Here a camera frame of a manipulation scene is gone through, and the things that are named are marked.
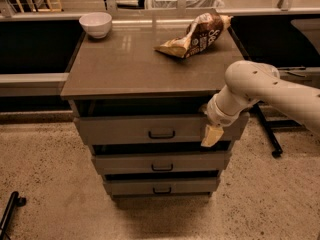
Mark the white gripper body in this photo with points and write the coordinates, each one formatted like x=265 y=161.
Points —
x=220 y=116

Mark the grey top drawer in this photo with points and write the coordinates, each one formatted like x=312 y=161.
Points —
x=144 y=129

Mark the grey drawer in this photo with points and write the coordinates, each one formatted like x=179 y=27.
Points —
x=160 y=162
x=161 y=187
x=144 y=129

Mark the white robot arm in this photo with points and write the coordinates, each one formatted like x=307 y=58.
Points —
x=247 y=83

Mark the grey middle drawer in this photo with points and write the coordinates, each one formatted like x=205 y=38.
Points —
x=160 y=162

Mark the grey drawer cabinet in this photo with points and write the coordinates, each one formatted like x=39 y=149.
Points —
x=123 y=75

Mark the grey bottom drawer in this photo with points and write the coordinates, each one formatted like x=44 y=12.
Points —
x=161 y=187

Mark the black metal stand leg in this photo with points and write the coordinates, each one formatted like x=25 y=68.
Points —
x=277 y=150

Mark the brown snack bag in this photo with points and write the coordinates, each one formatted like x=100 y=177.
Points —
x=203 y=31

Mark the white ceramic bowl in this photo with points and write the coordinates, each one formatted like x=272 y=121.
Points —
x=97 y=24

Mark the black pole lower left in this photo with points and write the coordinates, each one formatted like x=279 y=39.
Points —
x=14 y=201

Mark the white wire basket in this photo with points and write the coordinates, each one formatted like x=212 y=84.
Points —
x=190 y=4

